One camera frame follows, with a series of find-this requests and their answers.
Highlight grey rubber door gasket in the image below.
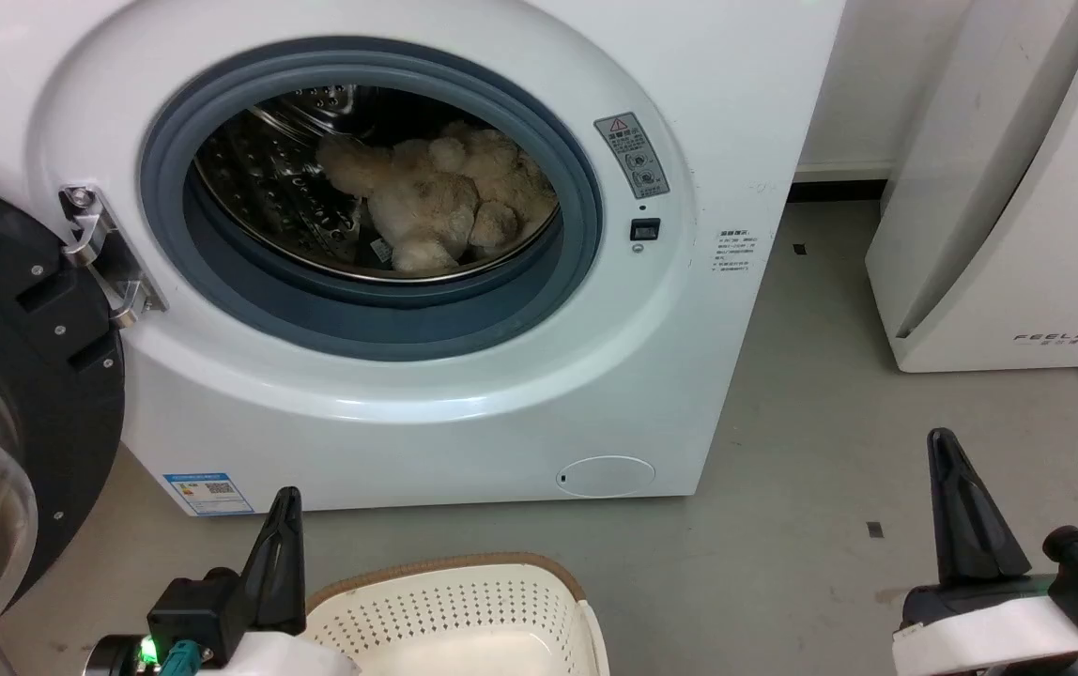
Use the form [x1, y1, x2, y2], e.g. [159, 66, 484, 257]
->
[139, 38, 604, 362]

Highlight small text label sticker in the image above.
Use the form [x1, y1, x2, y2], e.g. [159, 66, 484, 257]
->
[716, 228, 752, 280]

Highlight oval white filter cover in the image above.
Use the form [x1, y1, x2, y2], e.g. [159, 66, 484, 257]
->
[557, 456, 656, 498]

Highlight blue energy label sticker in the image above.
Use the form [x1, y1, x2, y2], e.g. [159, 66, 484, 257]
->
[163, 472, 254, 516]

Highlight white perforated laundry basket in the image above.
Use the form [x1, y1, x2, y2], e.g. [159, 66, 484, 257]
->
[304, 552, 611, 676]

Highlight beige plush toy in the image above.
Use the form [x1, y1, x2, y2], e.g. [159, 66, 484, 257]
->
[316, 120, 559, 275]

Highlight steel perforated washer drum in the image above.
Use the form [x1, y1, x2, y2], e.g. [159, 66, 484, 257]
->
[193, 84, 561, 283]

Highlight white Feelbird appliance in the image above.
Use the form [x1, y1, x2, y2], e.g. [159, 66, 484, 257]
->
[866, 0, 1078, 374]

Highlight silver metal door hinge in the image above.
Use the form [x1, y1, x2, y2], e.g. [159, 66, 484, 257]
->
[60, 185, 167, 330]

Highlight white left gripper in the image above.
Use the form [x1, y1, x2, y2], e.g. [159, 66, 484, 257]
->
[210, 486, 360, 676]

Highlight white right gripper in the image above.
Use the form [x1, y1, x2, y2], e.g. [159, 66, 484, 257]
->
[893, 428, 1078, 676]

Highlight black round washer door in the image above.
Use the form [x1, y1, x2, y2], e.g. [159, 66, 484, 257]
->
[0, 172, 127, 676]

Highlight grey warning sticker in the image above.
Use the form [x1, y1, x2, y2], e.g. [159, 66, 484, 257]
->
[593, 113, 670, 199]

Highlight white front-load washing machine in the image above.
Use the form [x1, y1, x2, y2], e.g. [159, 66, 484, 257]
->
[0, 0, 847, 515]

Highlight white wall baseboard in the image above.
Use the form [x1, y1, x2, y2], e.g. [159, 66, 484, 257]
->
[794, 161, 895, 183]

